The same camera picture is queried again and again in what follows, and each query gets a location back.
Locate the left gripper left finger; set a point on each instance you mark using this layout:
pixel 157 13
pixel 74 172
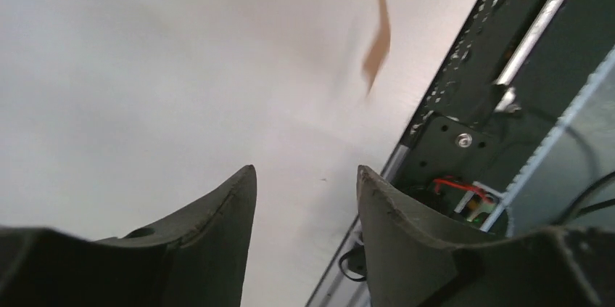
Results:
pixel 195 256

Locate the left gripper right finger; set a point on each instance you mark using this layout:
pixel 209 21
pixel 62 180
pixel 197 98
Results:
pixel 416 256

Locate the tan ribbon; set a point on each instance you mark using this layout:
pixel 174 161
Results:
pixel 380 47

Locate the white slotted cable duct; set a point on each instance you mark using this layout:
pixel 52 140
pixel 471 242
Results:
pixel 595 79

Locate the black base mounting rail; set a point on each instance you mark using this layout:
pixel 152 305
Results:
pixel 512 70

